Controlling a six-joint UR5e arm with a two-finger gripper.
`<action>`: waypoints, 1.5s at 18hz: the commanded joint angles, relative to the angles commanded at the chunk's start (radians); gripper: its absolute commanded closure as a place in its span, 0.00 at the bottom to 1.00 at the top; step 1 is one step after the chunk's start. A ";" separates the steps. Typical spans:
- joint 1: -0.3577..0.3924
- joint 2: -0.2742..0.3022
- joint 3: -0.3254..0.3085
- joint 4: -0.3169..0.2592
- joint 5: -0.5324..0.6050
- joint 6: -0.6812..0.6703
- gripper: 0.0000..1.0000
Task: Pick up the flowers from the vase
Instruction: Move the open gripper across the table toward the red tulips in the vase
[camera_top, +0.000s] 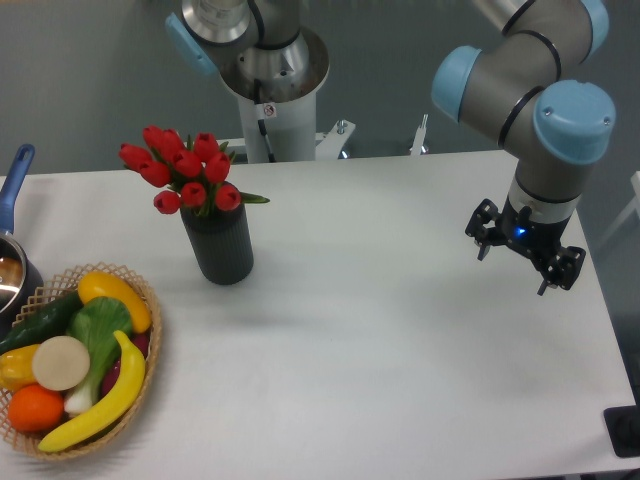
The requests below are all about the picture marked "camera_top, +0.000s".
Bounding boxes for purple eggplant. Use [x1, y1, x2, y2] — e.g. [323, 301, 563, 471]
[100, 333, 150, 398]

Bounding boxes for yellow squash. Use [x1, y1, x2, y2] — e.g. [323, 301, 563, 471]
[77, 271, 152, 334]

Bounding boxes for woven wicker basket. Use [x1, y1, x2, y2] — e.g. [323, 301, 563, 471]
[1, 262, 162, 461]

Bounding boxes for dark green cucumber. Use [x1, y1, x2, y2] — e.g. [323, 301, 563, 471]
[1, 291, 83, 354]

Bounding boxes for dark grey ribbed vase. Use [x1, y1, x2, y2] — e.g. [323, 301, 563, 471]
[180, 204, 254, 285]

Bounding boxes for yellow banana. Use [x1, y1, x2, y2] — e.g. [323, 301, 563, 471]
[38, 330, 146, 453]

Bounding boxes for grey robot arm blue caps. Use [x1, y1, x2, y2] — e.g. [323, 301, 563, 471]
[165, 1, 616, 290]

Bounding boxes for black device at table edge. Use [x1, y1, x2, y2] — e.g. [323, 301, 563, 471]
[603, 405, 639, 458]

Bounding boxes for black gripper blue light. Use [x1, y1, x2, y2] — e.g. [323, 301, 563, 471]
[465, 194, 586, 295]

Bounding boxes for white frame at right edge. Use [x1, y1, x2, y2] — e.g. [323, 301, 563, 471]
[595, 171, 639, 254]

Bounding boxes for white metal mounting bracket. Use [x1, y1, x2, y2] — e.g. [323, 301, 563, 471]
[172, 113, 431, 169]

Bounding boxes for black cable on pedestal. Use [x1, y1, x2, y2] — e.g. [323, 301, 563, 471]
[252, 78, 277, 164]

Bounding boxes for yellow bell pepper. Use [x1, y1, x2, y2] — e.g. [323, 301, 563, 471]
[1, 344, 40, 392]

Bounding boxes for orange fruit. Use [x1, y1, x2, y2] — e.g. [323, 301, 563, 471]
[8, 384, 64, 433]

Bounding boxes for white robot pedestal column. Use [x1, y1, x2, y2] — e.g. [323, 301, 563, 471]
[237, 93, 316, 164]

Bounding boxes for red tulip bouquet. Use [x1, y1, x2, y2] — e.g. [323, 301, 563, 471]
[118, 125, 269, 218]

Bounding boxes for blue handled saucepan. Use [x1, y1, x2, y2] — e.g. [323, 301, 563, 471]
[1, 144, 43, 339]

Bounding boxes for green bok choy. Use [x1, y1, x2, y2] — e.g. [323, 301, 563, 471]
[64, 296, 132, 417]

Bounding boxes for beige round slice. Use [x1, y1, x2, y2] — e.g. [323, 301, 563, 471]
[31, 336, 90, 391]

